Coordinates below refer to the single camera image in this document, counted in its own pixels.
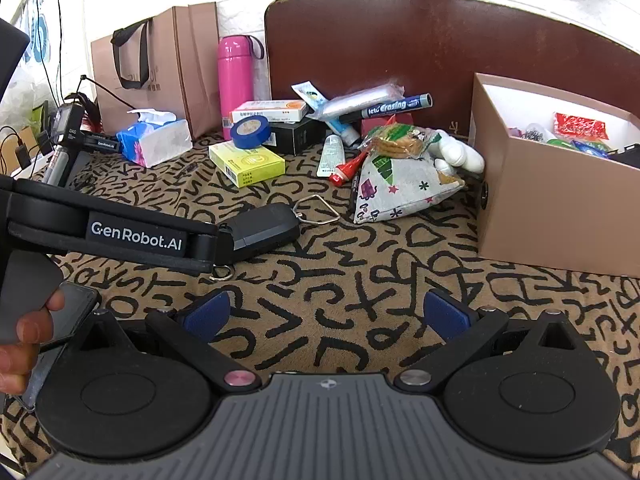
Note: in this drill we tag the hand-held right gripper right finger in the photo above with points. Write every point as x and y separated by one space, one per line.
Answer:
445 310

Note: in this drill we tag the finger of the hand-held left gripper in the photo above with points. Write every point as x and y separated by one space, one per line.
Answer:
205 252

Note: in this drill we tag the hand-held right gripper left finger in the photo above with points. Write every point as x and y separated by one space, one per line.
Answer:
210 312

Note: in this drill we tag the yellow box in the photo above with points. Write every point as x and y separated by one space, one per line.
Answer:
247 162

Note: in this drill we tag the blue tape roll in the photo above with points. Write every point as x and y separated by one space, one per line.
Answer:
239 132

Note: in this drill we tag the brown cardboard box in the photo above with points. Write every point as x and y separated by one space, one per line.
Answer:
550 200

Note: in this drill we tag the person's left hand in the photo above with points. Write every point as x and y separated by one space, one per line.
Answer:
15 365

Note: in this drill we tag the black smartphone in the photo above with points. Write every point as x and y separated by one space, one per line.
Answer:
75 305

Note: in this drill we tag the blue white tissue pack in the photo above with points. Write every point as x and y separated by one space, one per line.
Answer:
155 142

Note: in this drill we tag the letter print blanket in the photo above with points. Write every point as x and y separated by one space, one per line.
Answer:
350 280

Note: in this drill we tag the black handheld device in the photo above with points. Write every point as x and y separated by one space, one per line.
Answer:
67 125

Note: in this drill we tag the black charger plug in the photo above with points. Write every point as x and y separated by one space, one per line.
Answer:
22 154

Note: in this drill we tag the printed cloth pouch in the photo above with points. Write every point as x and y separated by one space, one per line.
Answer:
400 190

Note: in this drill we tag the black box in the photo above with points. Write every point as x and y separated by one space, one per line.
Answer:
295 137

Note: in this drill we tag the black pen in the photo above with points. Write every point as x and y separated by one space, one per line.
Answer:
357 187

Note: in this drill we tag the brown paper bag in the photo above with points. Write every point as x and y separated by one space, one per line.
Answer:
160 75

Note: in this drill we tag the white orange medicine box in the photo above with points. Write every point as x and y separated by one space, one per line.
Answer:
270 109

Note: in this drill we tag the white glove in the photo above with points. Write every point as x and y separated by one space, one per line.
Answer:
460 152

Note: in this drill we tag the red tube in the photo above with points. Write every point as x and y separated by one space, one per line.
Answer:
345 170

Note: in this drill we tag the green cookie packet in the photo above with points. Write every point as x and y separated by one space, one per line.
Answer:
400 142

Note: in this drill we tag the pink thermos bottle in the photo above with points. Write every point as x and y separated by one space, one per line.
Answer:
235 80

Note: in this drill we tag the white blue tube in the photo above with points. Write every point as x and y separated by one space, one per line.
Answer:
350 132

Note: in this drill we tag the blue white sachet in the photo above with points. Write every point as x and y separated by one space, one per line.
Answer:
307 92

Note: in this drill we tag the silver metallic bundle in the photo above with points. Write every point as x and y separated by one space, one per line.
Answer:
530 134

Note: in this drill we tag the blue grey marker pen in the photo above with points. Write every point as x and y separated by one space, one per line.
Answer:
395 106

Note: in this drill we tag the green blue packet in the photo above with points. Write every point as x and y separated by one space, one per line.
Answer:
590 148

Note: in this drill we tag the clear plastic bag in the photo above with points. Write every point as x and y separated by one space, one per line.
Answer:
360 97

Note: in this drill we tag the red snack packet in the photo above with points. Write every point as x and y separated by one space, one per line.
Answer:
580 125

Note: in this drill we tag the dark wooden headboard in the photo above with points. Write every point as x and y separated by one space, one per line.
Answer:
400 40

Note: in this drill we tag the blue print wall poster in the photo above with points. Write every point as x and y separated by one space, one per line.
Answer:
35 35

